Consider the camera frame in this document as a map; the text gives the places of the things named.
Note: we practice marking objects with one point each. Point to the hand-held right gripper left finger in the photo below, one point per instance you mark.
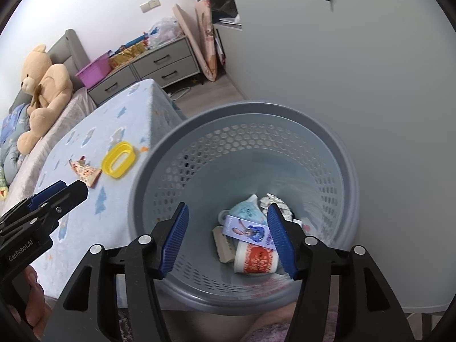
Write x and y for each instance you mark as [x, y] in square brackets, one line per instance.
[174, 242]

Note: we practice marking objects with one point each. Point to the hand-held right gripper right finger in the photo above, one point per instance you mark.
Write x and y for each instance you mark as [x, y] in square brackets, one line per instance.
[281, 242]

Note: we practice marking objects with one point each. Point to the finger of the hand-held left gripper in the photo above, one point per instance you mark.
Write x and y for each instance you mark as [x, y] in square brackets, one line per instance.
[73, 194]
[46, 193]

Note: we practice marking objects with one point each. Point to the red white snack wrapper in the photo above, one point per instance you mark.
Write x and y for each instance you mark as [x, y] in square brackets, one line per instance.
[85, 172]

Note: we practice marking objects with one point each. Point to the white red paper cup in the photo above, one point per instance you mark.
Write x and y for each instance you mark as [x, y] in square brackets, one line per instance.
[256, 258]

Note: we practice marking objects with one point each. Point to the purple cardboard box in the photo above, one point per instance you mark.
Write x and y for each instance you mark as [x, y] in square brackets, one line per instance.
[245, 229]

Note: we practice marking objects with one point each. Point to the white lined paper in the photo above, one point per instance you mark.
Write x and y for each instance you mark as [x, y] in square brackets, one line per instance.
[276, 201]

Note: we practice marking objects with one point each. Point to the blue wet wipes packet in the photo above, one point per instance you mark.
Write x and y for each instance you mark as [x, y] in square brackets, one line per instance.
[245, 210]

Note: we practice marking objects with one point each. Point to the clear round plastic lid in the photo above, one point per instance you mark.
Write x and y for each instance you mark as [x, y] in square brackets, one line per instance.
[221, 217]

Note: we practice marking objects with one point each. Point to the grey perforated plastic basket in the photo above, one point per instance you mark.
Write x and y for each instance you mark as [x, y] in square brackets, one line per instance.
[199, 171]

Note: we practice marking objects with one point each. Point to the person's left hand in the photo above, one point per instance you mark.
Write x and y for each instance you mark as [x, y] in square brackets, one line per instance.
[37, 306]

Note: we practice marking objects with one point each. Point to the small green plush toy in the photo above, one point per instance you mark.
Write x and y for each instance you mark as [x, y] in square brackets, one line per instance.
[3, 185]

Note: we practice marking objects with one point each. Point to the blue floral quilt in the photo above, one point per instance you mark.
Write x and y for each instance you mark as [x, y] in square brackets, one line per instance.
[10, 156]

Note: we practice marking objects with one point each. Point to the blue printed pillow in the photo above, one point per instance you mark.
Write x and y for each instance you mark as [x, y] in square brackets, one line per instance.
[10, 121]

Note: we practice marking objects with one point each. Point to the blue printed blanket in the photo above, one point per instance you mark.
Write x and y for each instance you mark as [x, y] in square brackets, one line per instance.
[117, 114]

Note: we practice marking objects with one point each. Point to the beige teddy bear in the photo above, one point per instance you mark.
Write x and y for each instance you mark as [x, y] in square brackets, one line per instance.
[46, 89]

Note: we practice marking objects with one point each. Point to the purple plastic basin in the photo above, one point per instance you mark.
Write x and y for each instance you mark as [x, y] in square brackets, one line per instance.
[94, 71]

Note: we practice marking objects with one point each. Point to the grey bed headboard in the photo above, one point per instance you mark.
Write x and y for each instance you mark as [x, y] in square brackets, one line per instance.
[71, 46]

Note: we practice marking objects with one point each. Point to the gold gift box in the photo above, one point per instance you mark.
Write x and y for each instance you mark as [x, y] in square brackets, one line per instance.
[124, 55]

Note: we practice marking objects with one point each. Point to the grey drawer nightstand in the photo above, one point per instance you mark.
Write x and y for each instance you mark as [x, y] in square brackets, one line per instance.
[160, 64]

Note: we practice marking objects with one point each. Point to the blue red long packet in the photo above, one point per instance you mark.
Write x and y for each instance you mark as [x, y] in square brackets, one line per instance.
[139, 38]

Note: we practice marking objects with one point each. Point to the clear plastic bag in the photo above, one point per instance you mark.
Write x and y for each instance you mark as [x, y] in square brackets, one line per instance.
[164, 30]

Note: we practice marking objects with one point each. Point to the pale pink flat board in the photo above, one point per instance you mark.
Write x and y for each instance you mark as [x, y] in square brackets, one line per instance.
[188, 35]

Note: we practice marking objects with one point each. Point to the pink cartoon printed board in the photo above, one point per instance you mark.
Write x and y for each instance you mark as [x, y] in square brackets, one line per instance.
[206, 25]

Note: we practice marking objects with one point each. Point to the wall socket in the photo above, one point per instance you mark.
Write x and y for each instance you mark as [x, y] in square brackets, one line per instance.
[150, 5]

